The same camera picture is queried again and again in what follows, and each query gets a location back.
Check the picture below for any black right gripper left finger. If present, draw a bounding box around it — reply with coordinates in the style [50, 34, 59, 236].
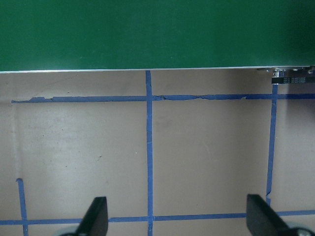
[75, 197, 108, 236]

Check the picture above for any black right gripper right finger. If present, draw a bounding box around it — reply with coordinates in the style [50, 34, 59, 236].
[246, 194, 288, 236]

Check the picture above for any green conveyor belt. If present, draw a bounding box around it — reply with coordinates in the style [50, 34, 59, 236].
[0, 0, 315, 72]

